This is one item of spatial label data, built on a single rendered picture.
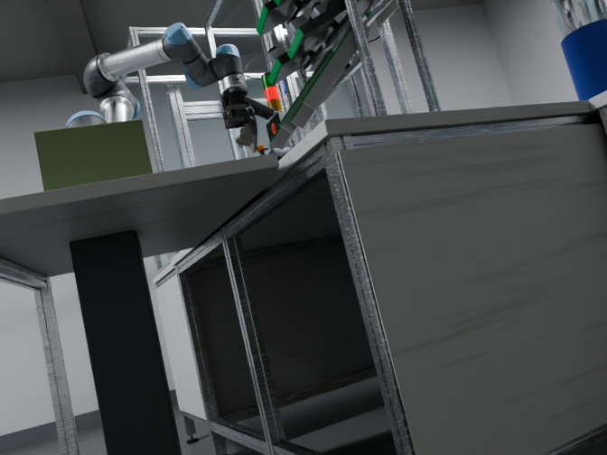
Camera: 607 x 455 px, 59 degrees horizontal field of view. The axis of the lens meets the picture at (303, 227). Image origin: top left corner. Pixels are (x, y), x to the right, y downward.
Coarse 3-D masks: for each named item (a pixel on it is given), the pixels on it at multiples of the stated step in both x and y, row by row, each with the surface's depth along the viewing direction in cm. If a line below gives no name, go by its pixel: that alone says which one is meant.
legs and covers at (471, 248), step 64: (448, 128) 111; (512, 128) 119; (576, 128) 126; (384, 192) 100; (448, 192) 106; (512, 192) 113; (576, 192) 121; (192, 256) 201; (256, 256) 241; (320, 256) 259; (384, 256) 96; (448, 256) 102; (512, 256) 109; (576, 256) 116; (192, 320) 223; (256, 320) 160; (320, 320) 252; (384, 320) 93; (448, 320) 99; (512, 320) 105; (576, 320) 112; (256, 384) 158; (320, 384) 243; (384, 384) 95; (448, 384) 96; (512, 384) 102; (576, 384) 108; (256, 448) 168; (448, 448) 93; (512, 448) 98; (576, 448) 106
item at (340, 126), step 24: (336, 120) 99; (360, 120) 101; (384, 120) 103; (408, 120) 106; (432, 120) 108; (456, 120) 111; (480, 120) 113; (504, 120) 118; (312, 144) 103; (288, 168) 114; (264, 192) 131; (312, 192) 145; (288, 216) 174; (312, 216) 186; (336, 216) 199; (264, 240) 218; (288, 240) 238
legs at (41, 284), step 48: (96, 240) 135; (48, 288) 174; (96, 288) 133; (144, 288) 136; (48, 336) 172; (96, 336) 131; (144, 336) 133; (96, 384) 129; (144, 384) 131; (144, 432) 129
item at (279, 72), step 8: (344, 32) 161; (336, 40) 162; (328, 48) 164; (280, 56) 147; (288, 56) 148; (304, 56) 154; (280, 64) 147; (288, 64) 151; (296, 64) 156; (304, 64) 162; (272, 72) 154; (280, 72) 152; (288, 72) 158; (272, 80) 157; (280, 80) 160
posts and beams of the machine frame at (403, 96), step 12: (384, 24) 290; (276, 36) 282; (384, 36) 290; (384, 48) 292; (396, 48) 290; (396, 60) 288; (396, 72) 286; (288, 84) 278; (396, 84) 287; (288, 96) 280; (408, 96) 286; (408, 108) 284; (300, 132) 274
